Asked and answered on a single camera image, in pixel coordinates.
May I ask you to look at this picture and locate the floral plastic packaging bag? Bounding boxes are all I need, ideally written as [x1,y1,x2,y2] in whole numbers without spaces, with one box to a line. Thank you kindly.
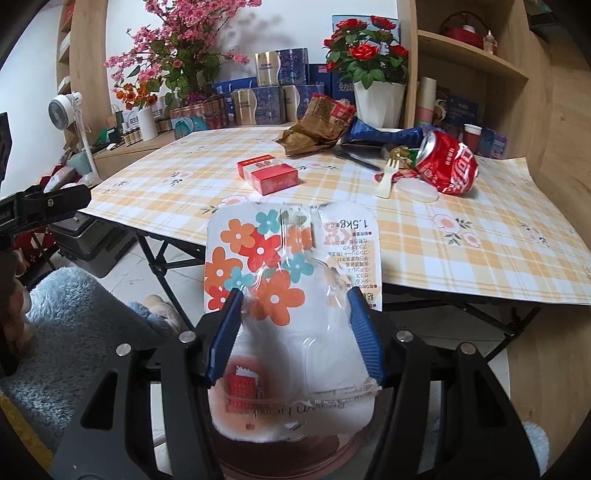
[204,202,383,443]

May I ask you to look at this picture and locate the cream plastic fork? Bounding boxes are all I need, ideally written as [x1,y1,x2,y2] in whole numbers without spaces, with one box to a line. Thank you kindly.
[374,158,400,199]

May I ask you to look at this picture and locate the clear plastic lid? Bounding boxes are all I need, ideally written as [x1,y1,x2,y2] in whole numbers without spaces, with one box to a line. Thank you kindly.
[396,178,439,203]

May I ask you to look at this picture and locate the red cigarette box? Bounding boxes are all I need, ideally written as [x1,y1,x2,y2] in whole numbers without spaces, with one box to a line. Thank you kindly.
[238,155,300,196]

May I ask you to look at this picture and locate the black plastic fork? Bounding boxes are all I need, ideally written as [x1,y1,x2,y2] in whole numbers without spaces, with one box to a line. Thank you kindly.
[332,148,383,172]

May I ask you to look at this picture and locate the green gold wrapper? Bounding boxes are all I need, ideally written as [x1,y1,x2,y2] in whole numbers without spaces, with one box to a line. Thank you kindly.
[381,144,419,169]

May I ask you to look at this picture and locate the crushed red cola can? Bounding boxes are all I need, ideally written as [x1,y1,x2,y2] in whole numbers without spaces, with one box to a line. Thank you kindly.
[416,130,478,196]

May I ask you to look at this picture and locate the blue snack bag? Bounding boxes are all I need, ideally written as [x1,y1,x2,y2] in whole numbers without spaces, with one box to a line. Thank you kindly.
[341,118,425,148]

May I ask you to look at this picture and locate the brown paper bag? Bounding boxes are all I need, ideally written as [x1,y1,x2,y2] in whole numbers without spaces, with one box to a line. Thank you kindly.
[276,93,356,157]

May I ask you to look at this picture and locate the red candy wrapper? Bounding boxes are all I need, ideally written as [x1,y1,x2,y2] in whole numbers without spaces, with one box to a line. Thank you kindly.
[374,169,421,184]

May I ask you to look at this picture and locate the brown round trash bin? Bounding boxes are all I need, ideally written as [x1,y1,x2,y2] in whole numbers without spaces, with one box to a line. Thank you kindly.
[212,427,369,479]

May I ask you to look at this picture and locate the left hand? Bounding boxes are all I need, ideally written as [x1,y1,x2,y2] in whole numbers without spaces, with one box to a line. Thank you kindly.
[1,252,35,359]

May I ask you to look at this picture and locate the dark storage case on floor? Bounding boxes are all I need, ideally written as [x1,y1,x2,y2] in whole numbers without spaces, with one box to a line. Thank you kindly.
[48,212,136,278]

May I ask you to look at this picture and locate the white desk fan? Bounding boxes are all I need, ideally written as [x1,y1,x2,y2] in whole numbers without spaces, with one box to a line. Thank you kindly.
[47,91,100,179]

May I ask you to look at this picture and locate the grey fleece trouser leg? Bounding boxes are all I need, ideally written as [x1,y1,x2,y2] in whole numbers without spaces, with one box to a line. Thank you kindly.
[1,267,180,452]

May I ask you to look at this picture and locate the orange flowers white vase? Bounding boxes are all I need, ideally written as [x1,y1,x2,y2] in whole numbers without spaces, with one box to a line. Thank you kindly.
[114,82,158,141]

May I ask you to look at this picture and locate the plaid floral tablecloth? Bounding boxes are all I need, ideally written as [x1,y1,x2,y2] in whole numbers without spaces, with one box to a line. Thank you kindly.
[87,127,590,305]

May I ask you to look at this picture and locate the striped teal gift box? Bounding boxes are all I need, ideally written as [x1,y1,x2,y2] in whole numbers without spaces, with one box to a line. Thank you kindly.
[170,96,229,139]

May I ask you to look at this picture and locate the pink blossom plant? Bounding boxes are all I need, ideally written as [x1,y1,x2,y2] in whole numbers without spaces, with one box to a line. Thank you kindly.
[105,0,262,110]

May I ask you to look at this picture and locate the red paper cup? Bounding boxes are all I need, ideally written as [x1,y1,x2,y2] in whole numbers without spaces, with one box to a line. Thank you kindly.
[463,124,482,154]

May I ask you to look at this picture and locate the stacked pastel paper cups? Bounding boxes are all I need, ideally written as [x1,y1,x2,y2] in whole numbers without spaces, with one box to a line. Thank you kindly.
[415,76,437,127]

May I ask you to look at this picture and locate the blue gold gift boxes stack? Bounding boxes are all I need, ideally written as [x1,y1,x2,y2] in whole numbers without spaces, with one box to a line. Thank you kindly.
[214,48,356,126]

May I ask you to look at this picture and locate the red rose plant white pot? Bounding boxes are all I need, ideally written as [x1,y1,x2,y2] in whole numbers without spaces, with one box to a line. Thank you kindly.
[324,15,410,129]

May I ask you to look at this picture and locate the wooden shelf unit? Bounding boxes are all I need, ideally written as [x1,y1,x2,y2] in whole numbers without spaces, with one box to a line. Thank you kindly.
[397,1,590,167]

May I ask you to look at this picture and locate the red kettle on shelf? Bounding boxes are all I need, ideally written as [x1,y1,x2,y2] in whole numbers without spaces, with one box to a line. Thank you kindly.
[439,11,490,49]

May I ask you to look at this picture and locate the black folding table frame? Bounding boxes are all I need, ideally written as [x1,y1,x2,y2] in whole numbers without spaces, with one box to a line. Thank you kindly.
[127,227,542,362]

